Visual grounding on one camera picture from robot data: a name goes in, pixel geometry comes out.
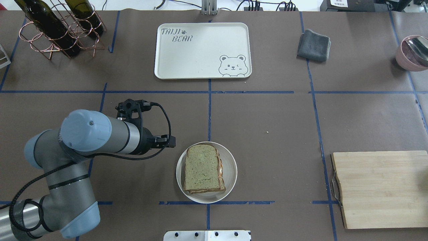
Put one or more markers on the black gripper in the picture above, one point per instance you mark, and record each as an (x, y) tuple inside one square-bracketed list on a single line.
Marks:
[(146, 140)]

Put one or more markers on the black desktop computer box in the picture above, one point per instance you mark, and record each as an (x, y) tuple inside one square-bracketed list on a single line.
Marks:
[(364, 5)]

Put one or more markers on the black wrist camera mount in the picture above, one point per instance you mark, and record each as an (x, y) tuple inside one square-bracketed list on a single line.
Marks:
[(131, 111)]

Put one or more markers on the pink bowl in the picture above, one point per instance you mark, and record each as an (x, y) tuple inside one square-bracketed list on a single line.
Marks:
[(406, 59)]

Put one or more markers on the white wire cup rack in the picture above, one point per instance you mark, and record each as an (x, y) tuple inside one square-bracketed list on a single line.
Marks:
[(4, 58)]

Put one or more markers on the front green wine bottle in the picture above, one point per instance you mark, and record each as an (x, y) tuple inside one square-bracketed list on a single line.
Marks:
[(53, 28)]

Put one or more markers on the grey folded cloth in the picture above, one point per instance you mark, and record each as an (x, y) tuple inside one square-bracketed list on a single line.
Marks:
[(314, 46)]

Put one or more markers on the black power strip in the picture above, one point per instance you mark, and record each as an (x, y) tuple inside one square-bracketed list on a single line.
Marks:
[(255, 6)]

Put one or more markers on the middle green wine bottle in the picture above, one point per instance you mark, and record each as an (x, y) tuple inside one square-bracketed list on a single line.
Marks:
[(88, 19)]

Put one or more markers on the bread slice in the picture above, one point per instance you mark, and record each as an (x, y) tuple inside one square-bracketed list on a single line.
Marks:
[(203, 167)]

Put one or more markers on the cream bear serving tray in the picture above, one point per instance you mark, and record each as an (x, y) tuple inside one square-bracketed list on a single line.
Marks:
[(202, 51)]

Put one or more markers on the aluminium frame post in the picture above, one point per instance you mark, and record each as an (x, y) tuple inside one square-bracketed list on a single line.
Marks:
[(209, 7)]

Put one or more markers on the bottom toast slice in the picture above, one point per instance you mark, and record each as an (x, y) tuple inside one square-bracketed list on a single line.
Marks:
[(220, 174)]

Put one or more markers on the metal scoop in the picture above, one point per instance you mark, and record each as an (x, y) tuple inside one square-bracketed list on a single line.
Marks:
[(418, 46)]

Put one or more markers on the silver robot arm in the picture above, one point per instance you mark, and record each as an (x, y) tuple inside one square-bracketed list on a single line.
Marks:
[(62, 199)]

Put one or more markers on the copper wire bottle rack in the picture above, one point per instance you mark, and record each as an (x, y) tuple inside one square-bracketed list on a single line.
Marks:
[(43, 45)]

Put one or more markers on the wooden cutting board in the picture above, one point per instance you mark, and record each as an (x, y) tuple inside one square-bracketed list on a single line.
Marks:
[(382, 189)]

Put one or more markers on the green wine bottle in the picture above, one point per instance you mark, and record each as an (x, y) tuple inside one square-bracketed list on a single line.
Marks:
[(53, 28), (88, 19)]

